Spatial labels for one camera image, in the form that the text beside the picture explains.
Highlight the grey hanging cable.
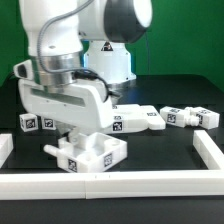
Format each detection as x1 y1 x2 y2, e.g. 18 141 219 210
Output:
36 0 98 76

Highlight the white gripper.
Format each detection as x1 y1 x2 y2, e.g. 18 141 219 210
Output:
13 61 116 136

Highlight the white tagged cube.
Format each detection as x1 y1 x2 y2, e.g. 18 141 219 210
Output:
19 113 38 132
41 117 56 130

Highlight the white chair back frame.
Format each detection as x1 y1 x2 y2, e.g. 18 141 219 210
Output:
103 112 166 134

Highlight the white left fence piece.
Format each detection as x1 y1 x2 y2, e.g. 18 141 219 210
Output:
0 134 14 168

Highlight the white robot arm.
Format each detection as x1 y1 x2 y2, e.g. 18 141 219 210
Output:
14 0 153 133

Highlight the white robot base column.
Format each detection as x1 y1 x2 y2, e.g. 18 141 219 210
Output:
83 41 136 89

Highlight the white chair seat block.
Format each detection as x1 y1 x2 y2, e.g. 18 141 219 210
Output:
44 133 127 173

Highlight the white L-shaped fence rail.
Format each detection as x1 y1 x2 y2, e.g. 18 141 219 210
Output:
0 130 224 200

